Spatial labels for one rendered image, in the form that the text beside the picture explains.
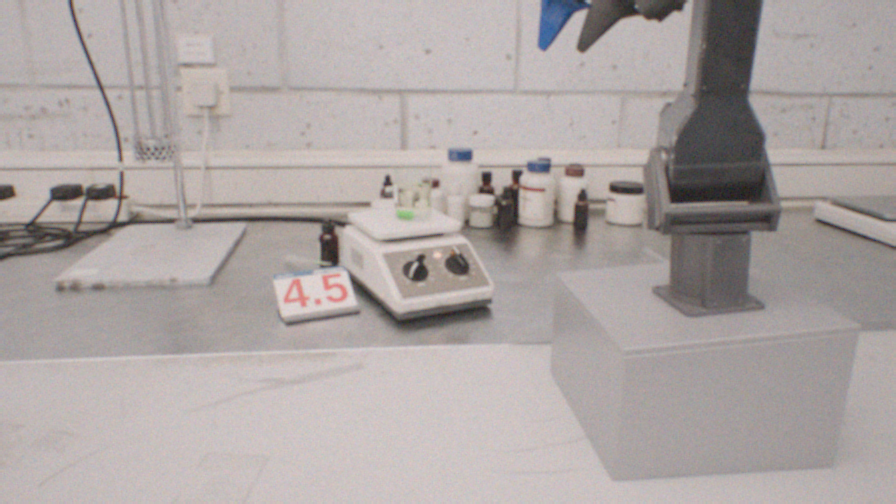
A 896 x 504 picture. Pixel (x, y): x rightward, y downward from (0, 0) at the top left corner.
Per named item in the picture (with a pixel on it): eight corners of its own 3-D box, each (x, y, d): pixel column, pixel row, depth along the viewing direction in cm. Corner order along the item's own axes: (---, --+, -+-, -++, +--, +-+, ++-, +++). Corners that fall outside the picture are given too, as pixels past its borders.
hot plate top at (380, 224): (464, 230, 86) (464, 223, 86) (376, 240, 81) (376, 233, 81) (425, 211, 96) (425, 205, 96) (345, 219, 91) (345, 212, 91)
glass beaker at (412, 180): (412, 228, 85) (412, 164, 83) (384, 220, 88) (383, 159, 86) (445, 220, 89) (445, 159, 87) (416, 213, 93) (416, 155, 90)
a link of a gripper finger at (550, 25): (537, -29, 67) (578, 3, 65) (556, -25, 70) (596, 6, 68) (504, 33, 71) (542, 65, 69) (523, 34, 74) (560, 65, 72)
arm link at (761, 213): (779, 238, 49) (786, 151, 47) (653, 242, 50) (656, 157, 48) (748, 217, 55) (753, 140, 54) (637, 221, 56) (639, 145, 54)
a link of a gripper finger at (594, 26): (592, -17, 76) (631, 12, 74) (607, -14, 79) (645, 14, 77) (560, 37, 80) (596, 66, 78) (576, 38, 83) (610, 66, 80)
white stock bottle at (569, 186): (592, 220, 126) (596, 167, 123) (575, 225, 122) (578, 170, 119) (567, 215, 130) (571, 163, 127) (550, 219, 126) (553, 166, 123)
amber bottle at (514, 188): (519, 217, 127) (522, 171, 124) (503, 215, 129) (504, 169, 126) (527, 214, 130) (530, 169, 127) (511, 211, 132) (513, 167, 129)
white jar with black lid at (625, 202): (643, 218, 127) (646, 181, 125) (642, 227, 121) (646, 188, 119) (606, 216, 129) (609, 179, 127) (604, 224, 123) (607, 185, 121)
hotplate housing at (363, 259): (496, 306, 82) (498, 244, 80) (397, 324, 76) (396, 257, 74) (421, 258, 101) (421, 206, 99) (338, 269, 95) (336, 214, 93)
